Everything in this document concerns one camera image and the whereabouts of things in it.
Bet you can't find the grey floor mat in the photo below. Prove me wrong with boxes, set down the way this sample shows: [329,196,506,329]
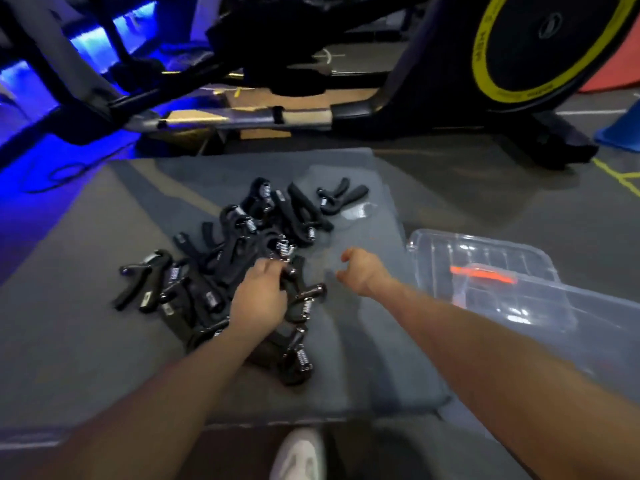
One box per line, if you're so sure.
[0,147,454,448]

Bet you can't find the brown cardboard sheet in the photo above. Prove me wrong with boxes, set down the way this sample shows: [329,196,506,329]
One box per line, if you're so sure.
[167,86,378,141]

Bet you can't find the blue cone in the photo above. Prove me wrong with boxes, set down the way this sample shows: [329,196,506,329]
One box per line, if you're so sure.
[593,99,640,154]

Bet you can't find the black yellow-rimmed exercise machine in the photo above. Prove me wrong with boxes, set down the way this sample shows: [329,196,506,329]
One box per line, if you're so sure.
[0,0,640,171]

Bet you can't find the white shoe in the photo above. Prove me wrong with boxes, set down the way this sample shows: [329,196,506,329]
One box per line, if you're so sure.
[269,427,327,480]

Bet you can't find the person's right forearm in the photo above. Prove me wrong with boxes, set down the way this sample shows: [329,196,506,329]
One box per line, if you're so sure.
[372,281,640,480]

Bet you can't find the black floor cable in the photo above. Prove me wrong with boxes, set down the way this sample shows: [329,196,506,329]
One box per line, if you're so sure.
[20,142,138,195]

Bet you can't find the person's right hand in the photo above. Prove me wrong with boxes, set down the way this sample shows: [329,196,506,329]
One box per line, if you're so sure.
[336,247,397,300]

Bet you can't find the clear plastic storage bin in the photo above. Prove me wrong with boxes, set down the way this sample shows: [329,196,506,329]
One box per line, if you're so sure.
[450,264,640,445]

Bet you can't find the person's left hand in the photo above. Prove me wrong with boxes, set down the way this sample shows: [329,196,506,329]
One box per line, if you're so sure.
[227,258,290,339]

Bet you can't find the clear plastic bin lid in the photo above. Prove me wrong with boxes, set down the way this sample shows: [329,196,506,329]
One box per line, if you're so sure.
[407,229,562,308]

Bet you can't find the orange cone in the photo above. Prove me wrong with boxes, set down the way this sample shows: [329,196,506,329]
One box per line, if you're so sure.
[579,24,640,94]

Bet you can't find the pile of black hand grippers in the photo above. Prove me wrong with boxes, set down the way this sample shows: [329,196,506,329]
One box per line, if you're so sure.
[112,177,371,387]

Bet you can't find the person's left forearm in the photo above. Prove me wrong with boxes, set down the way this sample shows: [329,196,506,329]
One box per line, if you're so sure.
[30,322,263,480]

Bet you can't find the black spring hand gripper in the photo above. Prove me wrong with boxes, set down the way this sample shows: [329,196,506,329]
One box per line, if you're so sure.
[274,257,329,324]

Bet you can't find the blue light strip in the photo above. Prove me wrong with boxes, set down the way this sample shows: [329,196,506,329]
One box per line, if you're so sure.
[0,1,158,83]

